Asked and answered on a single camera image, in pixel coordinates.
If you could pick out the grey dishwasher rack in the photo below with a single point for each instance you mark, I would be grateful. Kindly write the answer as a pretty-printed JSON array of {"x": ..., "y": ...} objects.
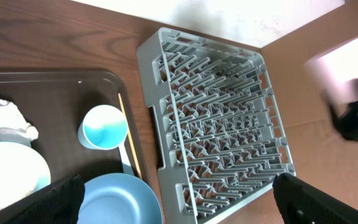
[{"x": 220, "y": 133}]

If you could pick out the large blue plate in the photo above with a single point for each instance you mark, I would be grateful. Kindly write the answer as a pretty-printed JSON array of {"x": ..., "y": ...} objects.
[{"x": 119, "y": 198}]

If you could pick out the wooden chopstick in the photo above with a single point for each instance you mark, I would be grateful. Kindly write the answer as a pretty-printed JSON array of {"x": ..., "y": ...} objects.
[{"x": 129, "y": 136}]

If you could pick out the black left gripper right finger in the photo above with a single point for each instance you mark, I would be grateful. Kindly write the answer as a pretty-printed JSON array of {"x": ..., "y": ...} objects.
[{"x": 299, "y": 203}]

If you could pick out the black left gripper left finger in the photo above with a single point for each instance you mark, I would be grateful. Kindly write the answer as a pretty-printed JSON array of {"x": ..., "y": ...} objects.
[{"x": 58, "y": 203}]

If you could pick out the dark brown serving tray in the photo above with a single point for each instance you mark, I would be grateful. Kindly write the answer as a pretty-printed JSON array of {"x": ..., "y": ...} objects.
[{"x": 54, "y": 102}]

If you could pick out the light blue rice bowl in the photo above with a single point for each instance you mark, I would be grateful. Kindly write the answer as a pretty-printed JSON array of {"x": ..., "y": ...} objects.
[{"x": 23, "y": 171}]

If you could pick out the light blue plastic cup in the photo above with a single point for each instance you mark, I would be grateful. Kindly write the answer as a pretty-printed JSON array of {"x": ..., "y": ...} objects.
[{"x": 104, "y": 127}]

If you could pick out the crumpled white tissue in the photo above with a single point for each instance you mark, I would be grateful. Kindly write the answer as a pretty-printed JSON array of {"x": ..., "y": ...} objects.
[{"x": 14, "y": 127}]

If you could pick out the light blue plastic knife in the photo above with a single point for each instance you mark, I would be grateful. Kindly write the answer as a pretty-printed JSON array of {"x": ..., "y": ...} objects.
[{"x": 126, "y": 164}]

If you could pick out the pink plastic cup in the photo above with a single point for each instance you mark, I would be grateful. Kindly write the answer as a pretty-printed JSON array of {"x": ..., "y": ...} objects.
[{"x": 334, "y": 71}]

